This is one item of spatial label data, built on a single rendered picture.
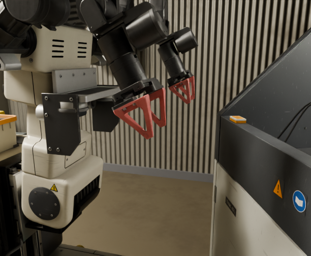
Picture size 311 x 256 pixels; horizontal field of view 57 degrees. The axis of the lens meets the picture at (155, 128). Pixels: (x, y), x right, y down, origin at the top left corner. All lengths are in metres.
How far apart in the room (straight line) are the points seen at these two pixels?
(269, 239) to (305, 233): 0.14
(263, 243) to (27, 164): 0.65
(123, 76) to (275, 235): 0.46
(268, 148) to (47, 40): 0.58
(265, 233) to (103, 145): 2.40
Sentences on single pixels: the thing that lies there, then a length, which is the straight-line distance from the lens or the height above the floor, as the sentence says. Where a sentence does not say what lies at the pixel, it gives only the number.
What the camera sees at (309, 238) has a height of 0.83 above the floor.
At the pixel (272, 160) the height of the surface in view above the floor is 0.92.
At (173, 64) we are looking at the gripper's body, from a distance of 0.95.
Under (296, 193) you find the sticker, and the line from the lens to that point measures 0.60.
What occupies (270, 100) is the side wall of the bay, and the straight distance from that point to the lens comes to 1.01.
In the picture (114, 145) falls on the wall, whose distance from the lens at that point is 2.92.
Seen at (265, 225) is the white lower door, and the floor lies 0.76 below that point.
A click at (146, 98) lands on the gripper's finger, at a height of 1.06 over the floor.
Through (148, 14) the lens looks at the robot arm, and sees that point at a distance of 0.53.
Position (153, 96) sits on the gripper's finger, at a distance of 0.61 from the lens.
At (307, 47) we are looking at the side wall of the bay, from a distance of 1.05.
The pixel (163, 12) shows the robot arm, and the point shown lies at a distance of 0.97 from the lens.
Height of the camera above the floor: 1.13
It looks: 14 degrees down
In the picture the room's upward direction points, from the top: straight up
